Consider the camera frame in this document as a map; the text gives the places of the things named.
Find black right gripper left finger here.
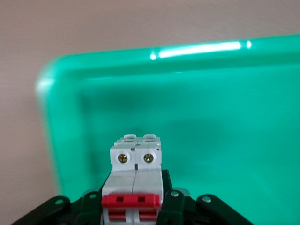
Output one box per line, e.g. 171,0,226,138
11,190,104,225

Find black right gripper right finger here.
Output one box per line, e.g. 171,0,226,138
158,168,256,225

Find white red circuit breaker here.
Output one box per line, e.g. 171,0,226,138
100,133,163,225

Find green plastic tray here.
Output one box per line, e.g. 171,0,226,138
35,34,300,225

